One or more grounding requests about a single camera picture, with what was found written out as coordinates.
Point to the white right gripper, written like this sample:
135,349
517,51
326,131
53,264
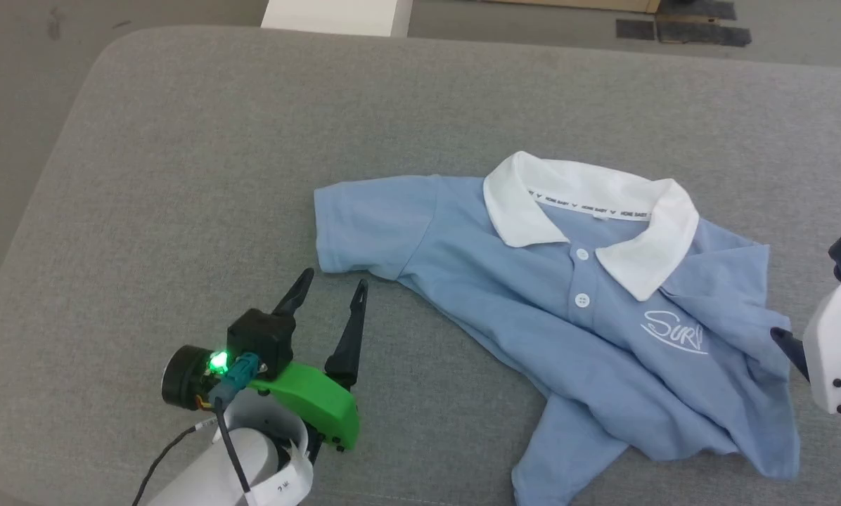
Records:
835,337

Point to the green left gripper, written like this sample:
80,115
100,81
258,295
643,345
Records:
315,400

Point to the light blue polo shirt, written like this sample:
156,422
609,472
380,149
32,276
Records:
477,281

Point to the white block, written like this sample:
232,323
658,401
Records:
336,14

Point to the light wooden board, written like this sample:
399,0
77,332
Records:
568,3

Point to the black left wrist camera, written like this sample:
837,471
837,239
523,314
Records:
262,337

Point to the teal left camera connector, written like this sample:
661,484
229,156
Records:
241,372

